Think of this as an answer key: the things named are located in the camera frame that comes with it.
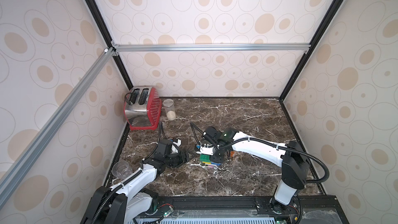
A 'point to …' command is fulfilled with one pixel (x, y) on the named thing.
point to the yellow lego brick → (205, 162)
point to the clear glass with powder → (170, 109)
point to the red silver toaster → (142, 106)
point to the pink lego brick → (210, 166)
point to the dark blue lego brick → (216, 164)
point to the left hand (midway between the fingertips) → (196, 157)
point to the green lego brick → (205, 158)
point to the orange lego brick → (232, 153)
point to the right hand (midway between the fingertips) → (218, 153)
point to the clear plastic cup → (121, 169)
